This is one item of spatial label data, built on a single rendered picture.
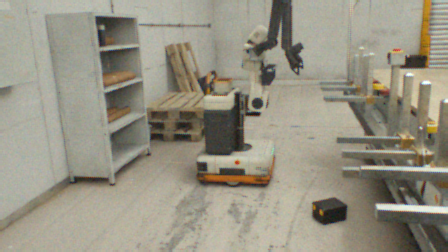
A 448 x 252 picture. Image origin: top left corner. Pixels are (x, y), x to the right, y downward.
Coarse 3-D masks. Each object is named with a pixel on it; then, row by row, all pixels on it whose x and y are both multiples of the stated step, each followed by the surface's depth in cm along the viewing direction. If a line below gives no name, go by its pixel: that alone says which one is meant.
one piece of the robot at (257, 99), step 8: (248, 48) 314; (248, 56) 316; (264, 56) 335; (248, 64) 324; (256, 64) 322; (256, 72) 325; (256, 80) 327; (256, 88) 324; (264, 88) 343; (256, 96) 326; (264, 96) 325; (248, 104) 330; (256, 104) 328; (264, 104) 327
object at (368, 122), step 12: (360, 108) 299; (360, 120) 286; (372, 120) 264; (372, 132) 237; (384, 132) 234; (396, 180) 175; (408, 180) 160; (432, 228) 126; (444, 228) 122; (432, 240) 126; (444, 240) 116
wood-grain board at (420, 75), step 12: (384, 72) 365; (408, 72) 359; (420, 72) 355; (432, 72) 352; (444, 72) 349; (384, 84) 293; (432, 84) 284; (444, 84) 282; (432, 96) 237; (444, 96) 236; (432, 108) 204; (432, 120) 181
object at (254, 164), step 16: (256, 144) 360; (272, 144) 364; (208, 160) 330; (224, 160) 327; (240, 160) 324; (256, 160) 321; (272, 160) 348; (208, 176) 333; (224, 176) 330; (240, 176) 327; (256, 176) 324
